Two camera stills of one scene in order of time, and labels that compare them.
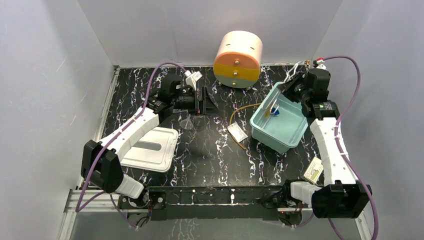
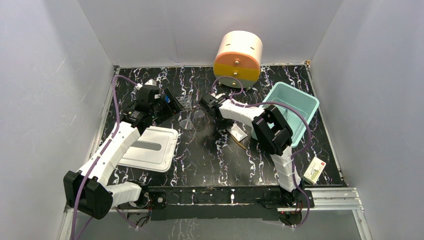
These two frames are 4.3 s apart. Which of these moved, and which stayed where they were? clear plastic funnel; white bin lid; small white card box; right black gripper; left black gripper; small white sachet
Moved: left black gripper; right black gripper
Stayed: small white card box; clear plastic funnel; white bin lid; small white sachet
